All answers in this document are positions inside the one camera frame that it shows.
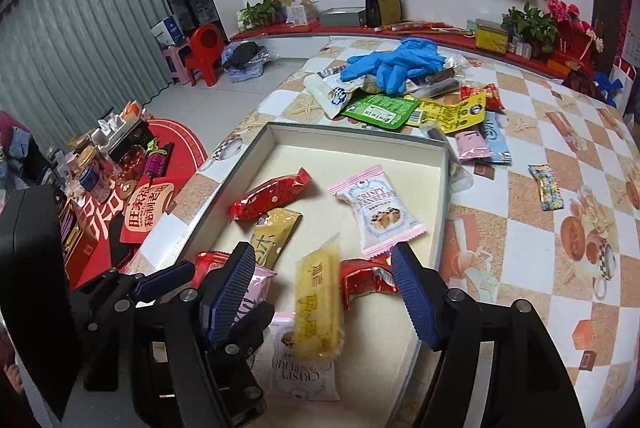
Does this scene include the pile of blue rubber gloves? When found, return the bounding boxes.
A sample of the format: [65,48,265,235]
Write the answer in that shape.
[340,38,446,96]

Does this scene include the box of round chocolates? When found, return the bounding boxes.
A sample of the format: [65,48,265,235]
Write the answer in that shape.
[112,140,151,179]

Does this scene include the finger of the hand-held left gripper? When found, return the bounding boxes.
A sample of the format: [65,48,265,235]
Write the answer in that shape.
[214,305,277,425]
[72,260,197,309]

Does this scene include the green potted plant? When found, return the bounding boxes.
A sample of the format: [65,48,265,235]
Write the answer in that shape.
[238,0,283,28]
[501,2,558,53]

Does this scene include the red foil snack packet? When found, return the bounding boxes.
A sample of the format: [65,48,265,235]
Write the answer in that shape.
[340,255,401,311]

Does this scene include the red patterned paper roll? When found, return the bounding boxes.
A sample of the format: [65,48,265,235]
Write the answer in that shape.
[385,22,451,32]

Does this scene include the white blue carton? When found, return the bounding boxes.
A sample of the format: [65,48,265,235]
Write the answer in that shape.
[151,15,182,48]

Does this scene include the yellow green tin box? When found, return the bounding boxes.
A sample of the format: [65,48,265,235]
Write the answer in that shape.
[475,20,511,53]

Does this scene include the red snack packet white print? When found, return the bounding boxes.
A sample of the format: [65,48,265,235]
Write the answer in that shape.
[192,250,232,289]

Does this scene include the yellow snack packet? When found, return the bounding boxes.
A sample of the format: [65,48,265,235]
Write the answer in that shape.
[294,233,347,359]

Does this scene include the blue pink cloth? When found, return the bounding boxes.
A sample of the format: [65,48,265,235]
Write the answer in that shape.
[0,110,38,193]

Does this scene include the shallow white cardboard box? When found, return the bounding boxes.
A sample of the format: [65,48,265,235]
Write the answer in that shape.
[127,122,451,419]

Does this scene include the grey open box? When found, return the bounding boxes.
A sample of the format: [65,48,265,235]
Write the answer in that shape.
[320,8,368,28]

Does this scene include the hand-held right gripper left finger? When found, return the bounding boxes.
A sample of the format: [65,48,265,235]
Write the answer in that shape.
[85,242,258,428]

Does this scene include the black and gold paper bag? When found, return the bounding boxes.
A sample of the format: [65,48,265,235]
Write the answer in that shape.
[365,0,403,28]

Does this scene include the pink artificial flowers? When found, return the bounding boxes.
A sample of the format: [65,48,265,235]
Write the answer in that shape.
[540,0,606,38]

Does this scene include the speckled colourful candy packet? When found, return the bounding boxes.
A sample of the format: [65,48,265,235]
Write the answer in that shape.
[528,164,565,211]

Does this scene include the blue plastic bag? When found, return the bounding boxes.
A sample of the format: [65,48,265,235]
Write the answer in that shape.
[594,70,623,106]

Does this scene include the pink plastic stool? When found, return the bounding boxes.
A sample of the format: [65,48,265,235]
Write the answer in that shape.
[161,45,193,86]

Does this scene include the dark red cloth bag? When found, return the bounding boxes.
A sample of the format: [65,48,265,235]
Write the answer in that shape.
[562,66,601,98]

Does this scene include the dark clothes pile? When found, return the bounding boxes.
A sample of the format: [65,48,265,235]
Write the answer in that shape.
[222,42,273,82]

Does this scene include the white paper shopping bag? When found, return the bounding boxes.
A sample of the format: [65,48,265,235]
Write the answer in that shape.
[607,56,640,109]

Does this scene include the purple snack packet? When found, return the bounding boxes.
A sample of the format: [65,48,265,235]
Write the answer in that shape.
[142,147,170,181]

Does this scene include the red flower gift box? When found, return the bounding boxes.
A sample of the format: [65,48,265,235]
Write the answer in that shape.
[555,25,598,63]

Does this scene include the gold lid jar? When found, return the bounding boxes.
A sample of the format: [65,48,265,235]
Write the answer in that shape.
[75,145,101,171]

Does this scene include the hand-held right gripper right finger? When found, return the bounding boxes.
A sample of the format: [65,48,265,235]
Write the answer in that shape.
[390,242,587,428]

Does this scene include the glass jar blue label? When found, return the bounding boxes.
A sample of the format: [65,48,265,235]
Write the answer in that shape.
[77,165,101,199]

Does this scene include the small white carton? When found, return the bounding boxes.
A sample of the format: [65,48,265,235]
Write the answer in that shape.
[287,0,318,26]

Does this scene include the pink white cookie snack packet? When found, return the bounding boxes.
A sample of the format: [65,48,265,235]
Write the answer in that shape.
[252,312,341,401]
[328,165,427,257]

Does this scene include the gold snack packet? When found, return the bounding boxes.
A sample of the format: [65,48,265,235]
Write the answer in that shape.
[249,208,303,269]

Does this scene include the plain pink snack packet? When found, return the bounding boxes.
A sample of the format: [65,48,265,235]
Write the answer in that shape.
[235,265,278,334]

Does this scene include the long red snack packet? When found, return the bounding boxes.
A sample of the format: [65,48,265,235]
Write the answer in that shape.
[230,168,312,221]

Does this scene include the pile of assorted snack packets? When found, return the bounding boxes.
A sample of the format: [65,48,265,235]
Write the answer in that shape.
[305,52,513,166]

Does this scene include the grey vertical blinds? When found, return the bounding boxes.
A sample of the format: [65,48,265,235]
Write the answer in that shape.
[0,0,173,143]

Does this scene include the red printed floor mat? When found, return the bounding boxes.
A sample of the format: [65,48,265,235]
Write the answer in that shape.
[70,118,209,289]

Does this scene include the dark red tin box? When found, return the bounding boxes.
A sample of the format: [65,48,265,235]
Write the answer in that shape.
[60,198,101,279]

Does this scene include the clear plastic wrapper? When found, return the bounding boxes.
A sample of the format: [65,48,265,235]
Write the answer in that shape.
[422,123,473,193]

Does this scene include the red plastic chair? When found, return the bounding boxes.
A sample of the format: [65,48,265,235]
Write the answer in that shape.
[186,24,224,87]

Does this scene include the red gold label plaque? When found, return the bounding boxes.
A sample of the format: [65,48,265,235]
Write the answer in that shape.
[119,177,177,245]

